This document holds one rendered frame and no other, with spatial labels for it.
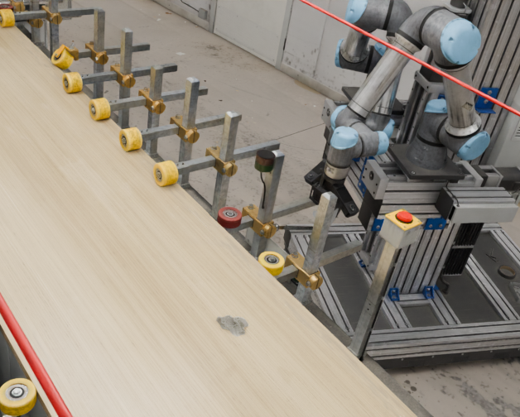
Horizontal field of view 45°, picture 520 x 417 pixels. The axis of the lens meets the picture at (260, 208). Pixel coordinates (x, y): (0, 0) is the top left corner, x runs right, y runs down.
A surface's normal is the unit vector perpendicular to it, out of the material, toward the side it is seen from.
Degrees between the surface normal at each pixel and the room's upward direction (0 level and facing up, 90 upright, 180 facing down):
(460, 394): 0
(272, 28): 90
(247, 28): 91
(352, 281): 0
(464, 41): 83
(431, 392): 0
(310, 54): 90
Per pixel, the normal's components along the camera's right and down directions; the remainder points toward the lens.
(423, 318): 0.16, -0.81
